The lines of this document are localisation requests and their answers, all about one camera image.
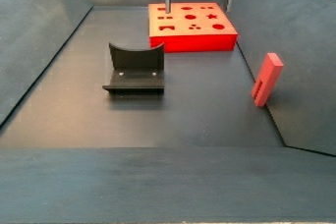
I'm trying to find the red double-square peg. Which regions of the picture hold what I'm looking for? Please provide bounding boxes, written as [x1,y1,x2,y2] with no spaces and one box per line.
[252,53,284,107]

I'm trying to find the red shape-sorting board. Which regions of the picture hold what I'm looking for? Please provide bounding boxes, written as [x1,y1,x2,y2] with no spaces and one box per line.
[148,3,238,53]

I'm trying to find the black curved holder stand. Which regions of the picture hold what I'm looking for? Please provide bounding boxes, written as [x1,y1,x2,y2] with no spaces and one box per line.
[102,44,164,92]

